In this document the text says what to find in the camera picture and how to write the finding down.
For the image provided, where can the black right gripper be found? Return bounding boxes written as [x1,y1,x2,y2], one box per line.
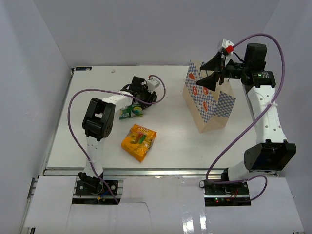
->
[195,52,249,92]

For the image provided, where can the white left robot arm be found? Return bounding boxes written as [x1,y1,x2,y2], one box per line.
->
[78,76,162,195]

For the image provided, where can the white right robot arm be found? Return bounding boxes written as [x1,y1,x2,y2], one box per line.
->
[196,39,296,195]

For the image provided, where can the green snack bag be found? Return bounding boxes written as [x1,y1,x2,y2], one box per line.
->
[119,103,143,120]

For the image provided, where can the orange gummy candy bag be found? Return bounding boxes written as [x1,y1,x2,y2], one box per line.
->
[121,124,156,162]

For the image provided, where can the black XDOF label plate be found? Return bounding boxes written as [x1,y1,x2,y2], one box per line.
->
[75,66,92,71]

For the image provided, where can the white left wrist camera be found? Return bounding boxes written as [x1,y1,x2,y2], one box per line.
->
[147,78,160,93]

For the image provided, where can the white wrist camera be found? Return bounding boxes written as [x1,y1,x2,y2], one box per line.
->
[218,39,234,64]
[147,78,160,93]

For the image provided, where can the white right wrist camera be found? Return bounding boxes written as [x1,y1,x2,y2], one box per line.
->
[218,39,234,64]

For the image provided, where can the checkered paper bag blue handles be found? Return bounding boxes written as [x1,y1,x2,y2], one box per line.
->
[182,60,236,133]

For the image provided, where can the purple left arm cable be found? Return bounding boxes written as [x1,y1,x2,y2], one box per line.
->
[67,75,167,204]

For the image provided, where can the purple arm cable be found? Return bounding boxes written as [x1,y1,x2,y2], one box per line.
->
[206,33,285,202]
[67,75,167,204]

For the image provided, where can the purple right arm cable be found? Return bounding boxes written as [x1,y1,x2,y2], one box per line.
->
[206,33,285,202]

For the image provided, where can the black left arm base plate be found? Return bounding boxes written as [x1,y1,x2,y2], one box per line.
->
[72,180,117,205]

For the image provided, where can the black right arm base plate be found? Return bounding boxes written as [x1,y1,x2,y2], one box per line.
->
[198,180,251,207]

